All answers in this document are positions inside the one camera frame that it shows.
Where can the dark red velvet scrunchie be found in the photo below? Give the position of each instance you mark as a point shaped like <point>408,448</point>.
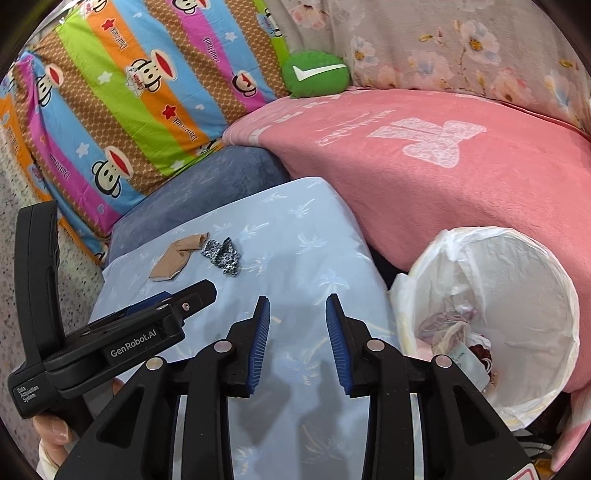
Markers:
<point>484,356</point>

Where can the mauve fabric piece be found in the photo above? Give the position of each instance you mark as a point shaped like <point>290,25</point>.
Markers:
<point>445,320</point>

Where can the tan stocking piece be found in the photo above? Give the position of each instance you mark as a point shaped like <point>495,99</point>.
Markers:
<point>177,256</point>

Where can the dark blue pillow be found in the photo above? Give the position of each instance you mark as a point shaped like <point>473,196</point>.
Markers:
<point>228,175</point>

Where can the person's left hand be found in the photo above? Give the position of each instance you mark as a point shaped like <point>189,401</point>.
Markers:
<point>55,436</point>

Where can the pink fleece blanket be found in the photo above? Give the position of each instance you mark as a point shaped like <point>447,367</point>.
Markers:
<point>413,163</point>

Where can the green checkmark plush cushion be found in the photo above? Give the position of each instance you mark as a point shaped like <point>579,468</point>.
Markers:
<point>315,73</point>

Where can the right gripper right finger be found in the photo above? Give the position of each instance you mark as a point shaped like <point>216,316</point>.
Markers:
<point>416,406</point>

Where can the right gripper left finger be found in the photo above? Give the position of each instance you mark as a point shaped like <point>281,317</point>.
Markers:
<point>133,436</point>

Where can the light blue palm-print pillow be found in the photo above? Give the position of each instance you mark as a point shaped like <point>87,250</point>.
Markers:
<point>298,244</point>

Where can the white printed packet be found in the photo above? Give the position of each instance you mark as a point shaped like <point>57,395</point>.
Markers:
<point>470,365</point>

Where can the white lined trash bin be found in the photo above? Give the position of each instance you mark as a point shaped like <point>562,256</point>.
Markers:
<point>519,297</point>

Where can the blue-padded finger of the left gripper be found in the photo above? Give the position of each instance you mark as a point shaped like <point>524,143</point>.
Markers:
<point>147,303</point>

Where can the colourful monkey print quilt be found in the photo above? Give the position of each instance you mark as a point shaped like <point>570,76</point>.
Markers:
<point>103,102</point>

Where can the grey floral bedsheet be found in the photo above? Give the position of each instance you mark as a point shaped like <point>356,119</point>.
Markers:
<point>502,50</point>

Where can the black white patterned scrunchie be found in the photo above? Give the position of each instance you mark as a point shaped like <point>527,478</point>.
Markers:
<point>222,255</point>

